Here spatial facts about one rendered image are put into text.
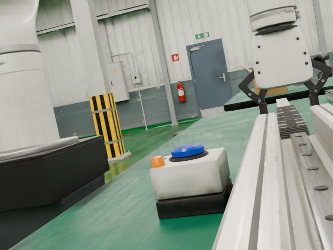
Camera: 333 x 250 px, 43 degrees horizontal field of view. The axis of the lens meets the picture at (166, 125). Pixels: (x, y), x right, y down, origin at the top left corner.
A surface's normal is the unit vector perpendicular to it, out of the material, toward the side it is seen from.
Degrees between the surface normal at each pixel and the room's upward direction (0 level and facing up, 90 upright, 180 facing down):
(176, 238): 0
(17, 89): 88
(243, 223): 0
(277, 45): 90
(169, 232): 0
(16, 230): 90
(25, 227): 90
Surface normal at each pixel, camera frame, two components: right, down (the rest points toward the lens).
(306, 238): -0.19, -0.98
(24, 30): 0.81, -0.22
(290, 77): -0.19, 0.28
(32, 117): 0.57, -0.07
